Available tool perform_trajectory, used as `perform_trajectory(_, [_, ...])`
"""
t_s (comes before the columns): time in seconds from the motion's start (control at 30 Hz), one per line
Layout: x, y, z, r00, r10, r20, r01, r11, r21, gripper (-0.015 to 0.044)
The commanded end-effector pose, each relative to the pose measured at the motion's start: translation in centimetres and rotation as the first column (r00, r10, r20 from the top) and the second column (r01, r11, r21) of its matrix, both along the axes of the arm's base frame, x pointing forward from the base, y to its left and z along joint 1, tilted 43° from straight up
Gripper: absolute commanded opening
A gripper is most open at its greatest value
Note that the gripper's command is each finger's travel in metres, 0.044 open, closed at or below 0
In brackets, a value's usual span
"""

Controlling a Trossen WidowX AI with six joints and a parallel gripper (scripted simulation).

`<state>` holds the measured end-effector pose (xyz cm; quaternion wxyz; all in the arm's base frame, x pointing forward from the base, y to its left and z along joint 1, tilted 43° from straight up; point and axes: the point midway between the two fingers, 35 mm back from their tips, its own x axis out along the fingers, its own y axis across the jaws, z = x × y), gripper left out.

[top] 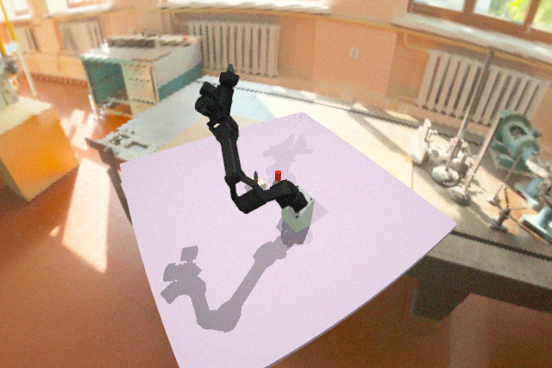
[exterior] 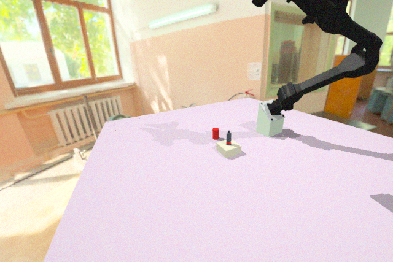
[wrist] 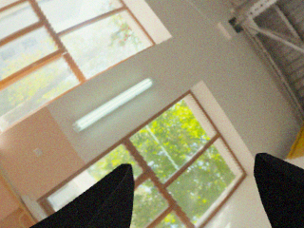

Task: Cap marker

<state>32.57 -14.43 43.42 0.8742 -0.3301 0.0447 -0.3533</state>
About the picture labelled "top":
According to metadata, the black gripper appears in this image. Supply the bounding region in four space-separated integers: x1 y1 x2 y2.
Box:
215 64 240 107

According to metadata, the beige block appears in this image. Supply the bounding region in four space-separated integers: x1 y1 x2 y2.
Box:
246 175 267 190

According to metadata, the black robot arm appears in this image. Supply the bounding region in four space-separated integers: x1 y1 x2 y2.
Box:
195 82 309 214

